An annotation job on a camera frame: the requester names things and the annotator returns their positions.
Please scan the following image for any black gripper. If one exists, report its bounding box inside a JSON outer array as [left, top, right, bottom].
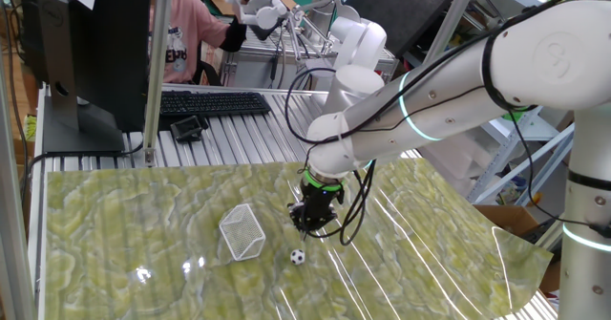
[[287, 185, 346, 239]]

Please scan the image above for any white mesh miniature goal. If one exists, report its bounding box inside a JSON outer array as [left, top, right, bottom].
[[218, 203, 267, 263]]

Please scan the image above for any black keyboard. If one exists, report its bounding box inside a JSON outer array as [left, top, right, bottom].
[[158, 89, 272, 118]]

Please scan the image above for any black plastic clamp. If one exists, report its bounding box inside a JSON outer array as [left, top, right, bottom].
[[170, 114, 210, 143]]

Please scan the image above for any silver metal workbench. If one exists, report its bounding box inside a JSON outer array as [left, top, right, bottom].
[[221, 47, 400, 90]]

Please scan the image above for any green marble pattern mat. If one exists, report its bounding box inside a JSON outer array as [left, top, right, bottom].
[[42, 156, 555, 320]]

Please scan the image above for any brown cardboard box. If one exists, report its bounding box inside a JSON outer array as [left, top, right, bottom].
[[472, 203, 540, 238]]

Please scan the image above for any white robotic hand device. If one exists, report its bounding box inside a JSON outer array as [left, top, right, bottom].
[[223, 0, 290, 31]]

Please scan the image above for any person in pink shirt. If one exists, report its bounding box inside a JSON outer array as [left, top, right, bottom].
[[150, 0, 249, 85]]

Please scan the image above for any black panel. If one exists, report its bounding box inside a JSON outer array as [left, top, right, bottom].
[[343, 0, 467, 58]]

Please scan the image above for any white metal shelf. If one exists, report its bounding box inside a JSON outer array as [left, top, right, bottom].
[[465, 0, 611, 206]]

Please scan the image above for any black Dell monitor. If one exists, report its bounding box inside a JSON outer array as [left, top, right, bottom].
[[18, 0, 154, 154]]

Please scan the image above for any aluminium frame post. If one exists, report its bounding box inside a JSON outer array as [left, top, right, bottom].
[[141, 0, 176, 167], [0, 61, 34, 320], [422, 0, 483, 66]]

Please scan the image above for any black camera cable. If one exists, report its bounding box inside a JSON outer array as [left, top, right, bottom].
[[284, 0, 611, 247]]

